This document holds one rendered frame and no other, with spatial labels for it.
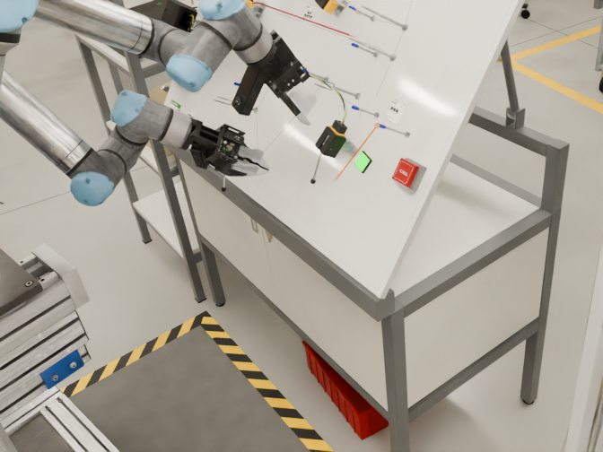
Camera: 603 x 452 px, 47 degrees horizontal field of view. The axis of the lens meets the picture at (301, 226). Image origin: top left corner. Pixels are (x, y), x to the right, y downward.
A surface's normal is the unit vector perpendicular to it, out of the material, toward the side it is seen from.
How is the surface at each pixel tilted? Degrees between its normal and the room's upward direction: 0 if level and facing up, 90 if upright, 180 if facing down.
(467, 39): 54
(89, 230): 0
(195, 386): 0
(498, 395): 0
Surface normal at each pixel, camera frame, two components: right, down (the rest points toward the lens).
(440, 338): 0.57, 0.44
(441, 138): -0.73, -0.12
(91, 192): -0.22, 0.61
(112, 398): -0.12, -0.80
